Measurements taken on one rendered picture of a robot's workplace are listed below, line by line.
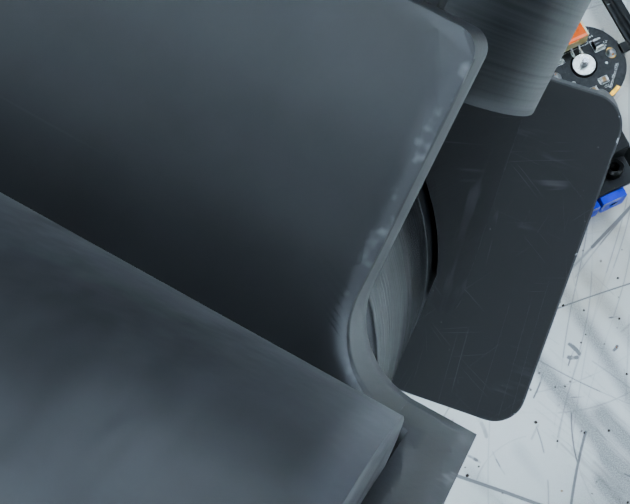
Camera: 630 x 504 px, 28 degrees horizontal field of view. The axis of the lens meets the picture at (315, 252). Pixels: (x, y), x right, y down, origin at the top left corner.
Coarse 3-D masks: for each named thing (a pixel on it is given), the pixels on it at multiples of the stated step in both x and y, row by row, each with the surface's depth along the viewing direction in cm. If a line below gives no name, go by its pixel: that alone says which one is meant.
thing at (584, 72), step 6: (582, 54) 37; (588, 54) 37; (612, 54) 37; (576, 60) 37; (594, 60) 37; (570, 66) 37; (576, 66) 37; (588, 66) 37; (594, 66) 37; (576, 72) 37; (582, 72) 37; (588, 72) 37; (594, 72) 37
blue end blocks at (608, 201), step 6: (612, 192) 41; (618, 192) 41; (624, 192) 41; (600, 198) 41; (606, 198) 41; (612, 198) 41; (618, 198) 41; (624, 198) 41; (600, 204) 41; (606, 204) 41; (612, 204) 42; (618, 204) 42; (594, 210) 41; (600, 210) 42
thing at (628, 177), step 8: (616, 160) 41; (624, 160) 41; (616, 168) 41; (624, 168) 41; (608, 176) 41; (616, 176) 41; (624, 176) 41; (608, 184) 41; (616, 184) 41; (624, 184) 41; (600, 192) 41; (608, 192) 41
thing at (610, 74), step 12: (588, 36) 37; (600, 36) 37; (576, 48) 37; (588, 48) 37; (600, 48) 37; (564, 60) 37; (600, 60) 37; (612, 60) 37; (624, 60) 37; (564, 72) 37; (600, 72) 37; (612, 72) 37; (624, 72) 37; (588, 84) 37; (600, 84) 37; (612, 84) 37; (612, 96) 37
